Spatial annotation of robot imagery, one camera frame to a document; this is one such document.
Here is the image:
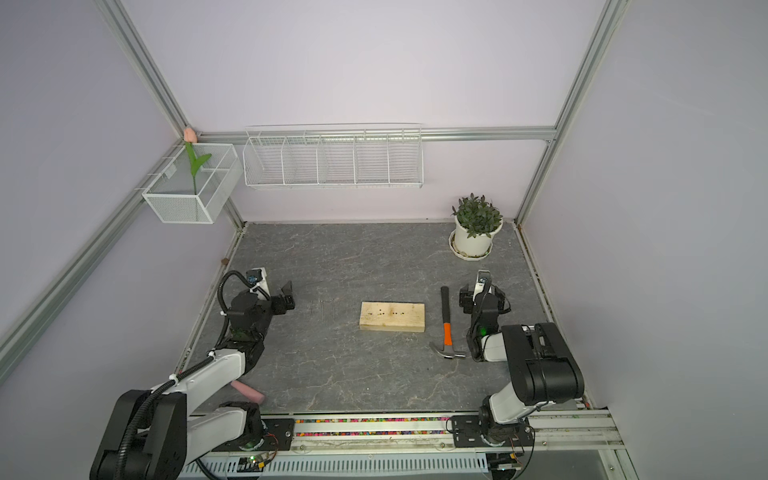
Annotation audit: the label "orange handled claw hammer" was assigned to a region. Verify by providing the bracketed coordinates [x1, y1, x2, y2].
[430, 286, 466, 359]

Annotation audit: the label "wooden block with nail holes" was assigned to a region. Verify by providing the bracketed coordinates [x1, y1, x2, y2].
[359, 302, 426, 333]

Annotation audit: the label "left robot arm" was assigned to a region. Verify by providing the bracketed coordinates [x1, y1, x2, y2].
[89, 269, 296, 479]

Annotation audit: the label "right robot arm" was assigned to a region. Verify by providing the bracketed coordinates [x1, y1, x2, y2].
[458, 282, 585, 446]

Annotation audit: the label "white plant saucer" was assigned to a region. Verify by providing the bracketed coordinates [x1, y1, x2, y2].
[448, 230, 493, 261]

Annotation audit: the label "green potted plant white pot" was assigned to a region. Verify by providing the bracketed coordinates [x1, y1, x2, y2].
[452, 193, 503, 244]

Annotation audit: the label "purple pink cloth item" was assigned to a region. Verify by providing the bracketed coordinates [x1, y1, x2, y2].
[231, 380, 265, 405]

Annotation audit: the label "white mesh basket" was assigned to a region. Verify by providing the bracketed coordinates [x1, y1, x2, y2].
[142, 143, 243, 225]

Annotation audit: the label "artificial pink tulip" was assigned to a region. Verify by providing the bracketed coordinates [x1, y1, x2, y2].
[183, 127, 211, 195]

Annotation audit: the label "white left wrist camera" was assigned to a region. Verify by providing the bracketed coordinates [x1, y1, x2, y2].
[245, 268, 271, 300]

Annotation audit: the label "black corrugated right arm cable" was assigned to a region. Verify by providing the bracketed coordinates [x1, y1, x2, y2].
[467, 287, 514, 361]

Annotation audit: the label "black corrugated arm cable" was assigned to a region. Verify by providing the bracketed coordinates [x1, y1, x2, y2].
[467, 287, 514, 361]
[113, 269, 271, 480]

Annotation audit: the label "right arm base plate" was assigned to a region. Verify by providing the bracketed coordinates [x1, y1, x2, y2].
[445, 414, 534, 449]

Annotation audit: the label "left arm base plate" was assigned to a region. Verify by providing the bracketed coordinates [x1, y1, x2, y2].
[214, 417, 296, 453]

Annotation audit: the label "white rail with coloured strip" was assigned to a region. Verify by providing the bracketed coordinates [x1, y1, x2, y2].
[176, 410, 637, 479]

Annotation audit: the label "white wire wall shelf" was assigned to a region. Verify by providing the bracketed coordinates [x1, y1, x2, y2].
[243, 123, 424, 189]

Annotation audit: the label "aluminium frame profiles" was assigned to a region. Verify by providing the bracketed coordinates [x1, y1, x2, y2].
[0, 0, 631, 480]

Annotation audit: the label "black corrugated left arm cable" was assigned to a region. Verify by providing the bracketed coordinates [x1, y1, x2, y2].
[113, 269, 271, 480]

